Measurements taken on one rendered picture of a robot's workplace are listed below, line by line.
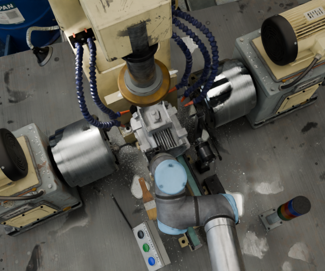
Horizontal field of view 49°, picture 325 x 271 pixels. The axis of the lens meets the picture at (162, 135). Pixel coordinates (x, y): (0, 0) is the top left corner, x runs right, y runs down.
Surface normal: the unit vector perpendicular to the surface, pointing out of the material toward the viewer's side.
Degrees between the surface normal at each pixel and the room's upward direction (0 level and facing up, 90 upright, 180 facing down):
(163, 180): 24
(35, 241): 0
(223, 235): 29
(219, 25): 0
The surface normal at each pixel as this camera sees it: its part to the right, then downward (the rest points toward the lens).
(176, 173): 0.15, 0.04
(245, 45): -0.05, -0.33
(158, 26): 0.41, 0.85
